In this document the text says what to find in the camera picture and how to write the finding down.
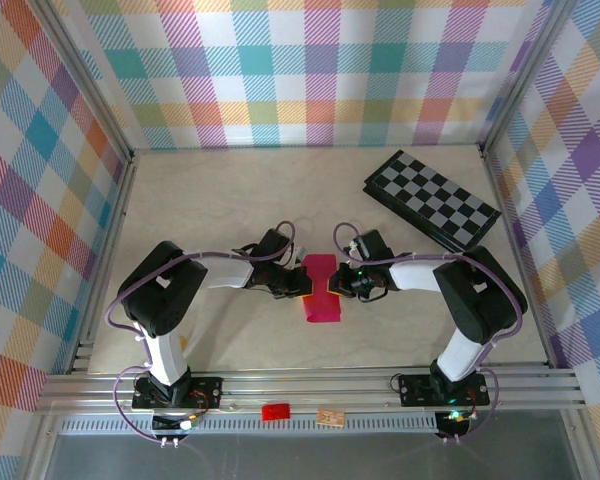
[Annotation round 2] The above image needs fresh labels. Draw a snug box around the pink square paper sheet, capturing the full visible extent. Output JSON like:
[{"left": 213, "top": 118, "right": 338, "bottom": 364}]
[{"left": 299, "top": 253, "right": 342, "bottom": 325}]

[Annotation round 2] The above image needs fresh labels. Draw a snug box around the black grey folding chessboard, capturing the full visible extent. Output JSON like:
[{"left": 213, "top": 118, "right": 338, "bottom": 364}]
[{"left": 362, "top": 149, "right": 503, "bottom": 261}]

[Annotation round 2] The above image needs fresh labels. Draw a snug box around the red rectangular label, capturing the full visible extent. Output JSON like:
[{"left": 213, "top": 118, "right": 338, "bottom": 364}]
[{"left": 261, "top": 402, "right": 292, "bottom": 423}]

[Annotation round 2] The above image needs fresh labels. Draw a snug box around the small orange sticker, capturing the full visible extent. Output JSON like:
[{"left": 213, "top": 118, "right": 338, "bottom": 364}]
[{"left": 315, "top": 408, "right": 346, "bottom": 427}]

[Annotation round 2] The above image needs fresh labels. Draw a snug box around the small black circuit board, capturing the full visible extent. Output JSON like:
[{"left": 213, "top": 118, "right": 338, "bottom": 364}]
[
  {"left": 435, "top": 408, "right": 475, "bottom": 437},
  {"left": 151, "top": 412, "right": 202, "bottom": 435}
]

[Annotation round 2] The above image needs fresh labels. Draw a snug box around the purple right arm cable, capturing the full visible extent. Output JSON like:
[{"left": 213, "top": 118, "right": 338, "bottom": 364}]
[{"left": 333, "top": 222, "right": 526, "bottom": 444}]

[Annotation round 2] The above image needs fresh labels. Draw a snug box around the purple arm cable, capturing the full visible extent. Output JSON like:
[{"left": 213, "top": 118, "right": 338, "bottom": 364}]
[
  {"left": 333, "top": 222, "right": 526, "bottom": 444},
  {"left": 104, "top": 221, "right": 297, "bottom": 447}
]

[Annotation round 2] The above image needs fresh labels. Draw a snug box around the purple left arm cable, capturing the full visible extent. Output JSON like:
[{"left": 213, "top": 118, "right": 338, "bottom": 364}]
[{"left": 104, "top": 221, "right": 297, "bottom": 447}]

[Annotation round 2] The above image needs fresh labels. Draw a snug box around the aluminium mounting rail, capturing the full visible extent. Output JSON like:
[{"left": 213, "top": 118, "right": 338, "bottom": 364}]
[{"left": 34, "top": 367, "right": 587, "bottom": 415}]

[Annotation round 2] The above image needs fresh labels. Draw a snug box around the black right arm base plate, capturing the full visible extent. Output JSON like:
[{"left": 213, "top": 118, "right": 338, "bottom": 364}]
[{"left": 397, "top": 372, "right": 491, "bottom": 407}]

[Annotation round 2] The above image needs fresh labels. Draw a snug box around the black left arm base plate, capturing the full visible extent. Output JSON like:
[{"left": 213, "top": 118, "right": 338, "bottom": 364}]
[{"left": 131, "top": 375, "right": 225, "bottom": 410}]

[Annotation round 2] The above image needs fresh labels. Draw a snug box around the grey slotted cable duct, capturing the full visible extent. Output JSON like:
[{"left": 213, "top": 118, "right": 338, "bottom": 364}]
[{"left": 59, "top": 416, "right": 440, "bottom": 435}]

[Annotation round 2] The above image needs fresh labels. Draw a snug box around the aluminium side rail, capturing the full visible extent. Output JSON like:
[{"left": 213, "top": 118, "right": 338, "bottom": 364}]
[{"left": 67, "top": 152, "right": 139, "bottom": 376}]

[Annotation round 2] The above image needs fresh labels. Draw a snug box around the aluminium frame post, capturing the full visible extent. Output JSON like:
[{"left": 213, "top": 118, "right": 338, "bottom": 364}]
[
  {"left": 27, "top": 0, "right": 137, "bottom": 162},
  {"left": 479, "top": 0, "right": 581, "bottom": 156}
]

